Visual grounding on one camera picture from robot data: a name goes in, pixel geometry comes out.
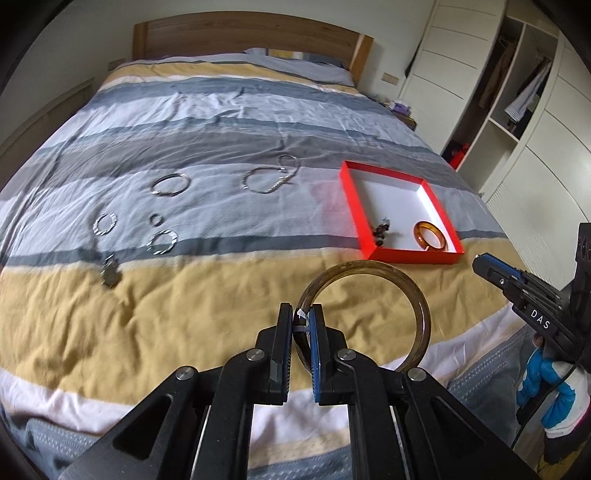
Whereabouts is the silver wire bangle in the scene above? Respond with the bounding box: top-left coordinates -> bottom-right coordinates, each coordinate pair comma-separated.
150,172 -> 191,197

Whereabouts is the brown translucent bangle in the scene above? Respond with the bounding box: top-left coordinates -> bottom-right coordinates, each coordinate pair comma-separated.
295,261 -> 432,374

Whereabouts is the striped duvet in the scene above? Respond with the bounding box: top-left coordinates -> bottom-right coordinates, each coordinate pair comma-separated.
0,55 -> 522,439

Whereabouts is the silver chain bracelet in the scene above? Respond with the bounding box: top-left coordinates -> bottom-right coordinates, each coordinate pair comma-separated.
242,165 -> 296,195

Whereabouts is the wooden nightstand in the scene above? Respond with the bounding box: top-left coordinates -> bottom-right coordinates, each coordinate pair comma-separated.
392,99 -> 419,132

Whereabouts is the amber bangle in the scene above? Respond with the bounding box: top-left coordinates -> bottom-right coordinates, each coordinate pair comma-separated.
412,220 -> 448,252

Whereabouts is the wooden headboard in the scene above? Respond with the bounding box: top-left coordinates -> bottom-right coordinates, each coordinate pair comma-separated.
132,13 -> 374,75

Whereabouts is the blue-grey quilted bed sheet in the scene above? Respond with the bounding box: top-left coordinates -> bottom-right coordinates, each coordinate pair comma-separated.
0,318 -> 536,480

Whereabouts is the person's right hand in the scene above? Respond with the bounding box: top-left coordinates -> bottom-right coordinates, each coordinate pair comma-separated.
517,337 -> 587,439

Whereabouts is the black cable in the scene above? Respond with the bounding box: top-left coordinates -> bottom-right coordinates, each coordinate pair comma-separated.
512,364 -> 575,448

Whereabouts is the hanging striped shirt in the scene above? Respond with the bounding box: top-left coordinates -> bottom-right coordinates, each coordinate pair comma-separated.
504,60 -> 550,123

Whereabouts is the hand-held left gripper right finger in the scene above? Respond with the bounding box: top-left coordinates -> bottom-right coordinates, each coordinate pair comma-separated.
309,304 -> 539,480

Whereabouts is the red object in wardrobe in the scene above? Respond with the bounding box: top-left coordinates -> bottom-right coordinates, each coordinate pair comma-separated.
445,144 -> 469,169

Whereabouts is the red shallow box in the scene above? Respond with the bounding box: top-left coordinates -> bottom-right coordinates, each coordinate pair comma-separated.
340,160 -> 465,265

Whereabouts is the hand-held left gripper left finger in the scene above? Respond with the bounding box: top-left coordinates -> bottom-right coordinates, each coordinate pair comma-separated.
58,302 -> 296,480

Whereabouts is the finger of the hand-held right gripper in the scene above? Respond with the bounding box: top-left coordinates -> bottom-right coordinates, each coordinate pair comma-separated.
472,253 -> 525,301

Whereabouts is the grey pillow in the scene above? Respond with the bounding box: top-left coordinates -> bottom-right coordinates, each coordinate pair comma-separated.
243,47 -> 354,86

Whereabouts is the silver textured hoop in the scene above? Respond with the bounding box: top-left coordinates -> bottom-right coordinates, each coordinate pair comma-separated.
93,212 -> 117,236
147,228 -> 178,254

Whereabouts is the white wardrobe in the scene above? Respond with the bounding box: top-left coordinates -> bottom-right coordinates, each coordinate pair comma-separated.
397,0 -> 591,287

